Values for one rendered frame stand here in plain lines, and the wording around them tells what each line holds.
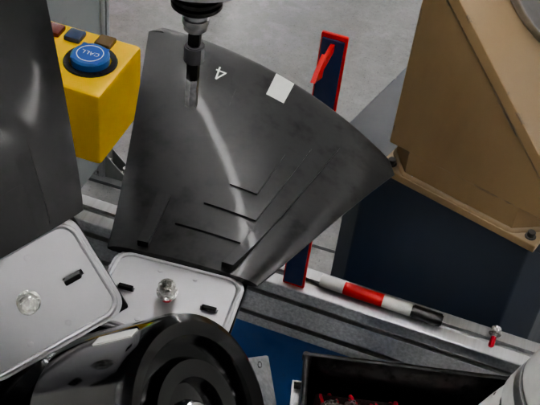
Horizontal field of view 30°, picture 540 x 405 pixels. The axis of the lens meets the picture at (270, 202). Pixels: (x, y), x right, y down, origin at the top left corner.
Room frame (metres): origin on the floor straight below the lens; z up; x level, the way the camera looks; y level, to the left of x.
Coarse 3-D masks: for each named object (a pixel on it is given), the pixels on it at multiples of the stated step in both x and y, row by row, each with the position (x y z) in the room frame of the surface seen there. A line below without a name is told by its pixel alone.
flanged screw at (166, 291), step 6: (162, 282) 0.42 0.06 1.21; (168, 282) 0.43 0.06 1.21; (174, 282) 0.43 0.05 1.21; (162, 288) 0.42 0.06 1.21; (168, 288) 0.42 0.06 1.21; (174, 288) 0.42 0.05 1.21; (162, 294) 0.42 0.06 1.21; (168, 294) 0.42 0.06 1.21; (174, 294) 0.42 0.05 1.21; (162, 300) 0.42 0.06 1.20; (168, 300) 0.42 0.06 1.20
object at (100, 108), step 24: (72, 48) 0.85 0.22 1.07; (120, 48) 0.86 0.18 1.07; (72, 72) 0.81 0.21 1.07; (96, 72) 0.81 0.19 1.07; (120, 72) 0.83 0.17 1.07; (72, 96) 0.79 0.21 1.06; (96, 96) 0.78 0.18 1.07; (120, 96) 0.82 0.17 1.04; (72, 120) 0.79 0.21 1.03; (96, 120) 0.78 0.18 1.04; (120, 120) 0.82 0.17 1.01; (96, 144) 0.78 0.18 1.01
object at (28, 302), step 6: (24, 294) 0.36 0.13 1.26; (30, 294) 0.36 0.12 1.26; (36, 294) 0.36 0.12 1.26; (18, 300) 0.36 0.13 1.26; (24, 300) 0.35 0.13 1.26; (30, 300) 0.36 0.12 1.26; (36, 300) 0.36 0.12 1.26; (18, 306) 0.35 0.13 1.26; (24, 306) 0.36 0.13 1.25; (30, 306) 0.36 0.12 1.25; (36, 306) 0.35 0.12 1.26; (24, 312) 0.35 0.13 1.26; (30, 312) 0.35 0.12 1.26
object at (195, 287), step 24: (120, 264) 0.45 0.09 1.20; (144, 264) 0.45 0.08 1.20; (168, 264) 0.45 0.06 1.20; (120, 288) 0.43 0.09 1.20; (144, 288) 0.43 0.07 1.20; (192, 288) 0.44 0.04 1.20; (216, 288) 0.44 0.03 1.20; (240, 288) 0.44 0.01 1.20; (144, 312) 0.41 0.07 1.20; (168, 312) 0.41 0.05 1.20; (192, 312) 0.42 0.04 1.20
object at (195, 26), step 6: (186, 18) 0.42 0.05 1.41; (192, 18) 0.42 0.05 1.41; (204, 18) 0.42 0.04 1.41; (186, 24) 0.42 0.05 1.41; (192, 24) 0.42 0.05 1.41; (198, 24) 0.42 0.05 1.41; (204, 24) 0.42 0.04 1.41; (186, 30) 0.42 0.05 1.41; (192, 30) 0.42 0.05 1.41; (198, 30) 0.42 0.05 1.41; (204, 30) 0.42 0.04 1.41
